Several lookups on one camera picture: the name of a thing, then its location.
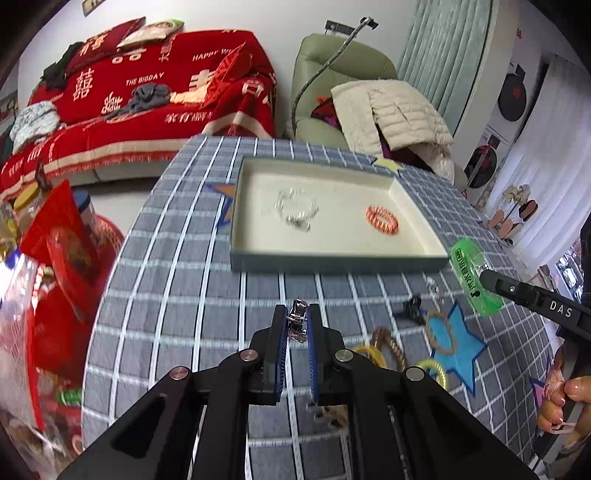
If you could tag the silver metal hair clip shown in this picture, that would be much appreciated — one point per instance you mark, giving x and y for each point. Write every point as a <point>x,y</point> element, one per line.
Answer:
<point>298,318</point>

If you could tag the black garment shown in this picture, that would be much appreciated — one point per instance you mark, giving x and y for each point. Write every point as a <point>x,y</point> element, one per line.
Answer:
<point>60,69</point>

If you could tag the red and purple clothing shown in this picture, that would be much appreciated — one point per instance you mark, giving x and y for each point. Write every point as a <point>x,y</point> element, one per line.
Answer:
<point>325,113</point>

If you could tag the cream down jacket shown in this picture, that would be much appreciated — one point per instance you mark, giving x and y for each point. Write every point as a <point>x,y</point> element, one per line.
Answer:
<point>397,115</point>

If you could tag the brown and white ornaments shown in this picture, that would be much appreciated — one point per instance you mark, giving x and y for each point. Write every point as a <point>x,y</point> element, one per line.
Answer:
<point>517,214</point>

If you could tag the grey tray with cream inside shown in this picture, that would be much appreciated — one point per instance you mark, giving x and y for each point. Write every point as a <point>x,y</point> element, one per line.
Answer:
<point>341,203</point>

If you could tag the black hair claw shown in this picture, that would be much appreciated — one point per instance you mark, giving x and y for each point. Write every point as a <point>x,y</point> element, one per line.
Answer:
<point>412,308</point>

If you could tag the jar with blue lid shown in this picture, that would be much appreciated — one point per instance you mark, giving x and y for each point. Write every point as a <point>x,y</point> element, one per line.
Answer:
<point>85,207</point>

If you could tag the pale green curtain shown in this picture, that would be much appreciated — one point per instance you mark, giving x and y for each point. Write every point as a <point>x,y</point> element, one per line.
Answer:
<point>443,55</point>

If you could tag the white and green pillow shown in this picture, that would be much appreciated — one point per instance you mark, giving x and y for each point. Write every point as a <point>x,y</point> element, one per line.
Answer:
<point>150,33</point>

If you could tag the framed wall picture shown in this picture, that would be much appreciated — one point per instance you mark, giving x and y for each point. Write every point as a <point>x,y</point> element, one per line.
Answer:
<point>94,5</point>

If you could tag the round red paper decoration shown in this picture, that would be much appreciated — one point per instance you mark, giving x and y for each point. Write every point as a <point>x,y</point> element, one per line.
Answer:
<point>108,240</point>

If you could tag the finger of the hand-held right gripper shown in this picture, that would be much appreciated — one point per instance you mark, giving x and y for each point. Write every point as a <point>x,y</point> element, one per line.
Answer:
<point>531,297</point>

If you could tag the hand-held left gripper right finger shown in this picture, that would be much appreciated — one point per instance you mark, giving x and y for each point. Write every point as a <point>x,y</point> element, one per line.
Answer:
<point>314,355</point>

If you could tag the jar with yellow lid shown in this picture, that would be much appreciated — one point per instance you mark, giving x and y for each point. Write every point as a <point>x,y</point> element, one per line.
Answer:
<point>27,196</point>

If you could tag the large round black wall decoration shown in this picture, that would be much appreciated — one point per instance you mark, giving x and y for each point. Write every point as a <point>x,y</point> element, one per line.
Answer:
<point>512,94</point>

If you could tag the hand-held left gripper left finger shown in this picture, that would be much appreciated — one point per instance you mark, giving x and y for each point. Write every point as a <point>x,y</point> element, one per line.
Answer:
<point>280,355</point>

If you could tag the red gift bags pile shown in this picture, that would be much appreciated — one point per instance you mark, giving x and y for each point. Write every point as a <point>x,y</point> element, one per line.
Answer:
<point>27,369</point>

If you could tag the person's right hand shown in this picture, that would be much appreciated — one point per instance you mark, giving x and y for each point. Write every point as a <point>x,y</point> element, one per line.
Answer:
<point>577,392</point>

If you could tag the small round black wall decoration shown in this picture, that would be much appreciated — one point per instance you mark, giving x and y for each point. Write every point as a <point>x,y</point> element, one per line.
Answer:
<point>480,166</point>

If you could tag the red printed blanket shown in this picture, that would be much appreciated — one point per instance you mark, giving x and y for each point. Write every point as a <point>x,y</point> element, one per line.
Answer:
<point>138,64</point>

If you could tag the white grey patterned cloth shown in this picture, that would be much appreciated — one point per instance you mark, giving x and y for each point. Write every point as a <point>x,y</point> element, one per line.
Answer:
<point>34,122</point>

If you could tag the white curtain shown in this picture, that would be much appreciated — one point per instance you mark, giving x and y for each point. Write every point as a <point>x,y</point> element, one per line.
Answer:
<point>549,184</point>

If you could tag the dark red cushion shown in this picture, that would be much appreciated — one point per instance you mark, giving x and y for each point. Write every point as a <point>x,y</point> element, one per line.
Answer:
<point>99,48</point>

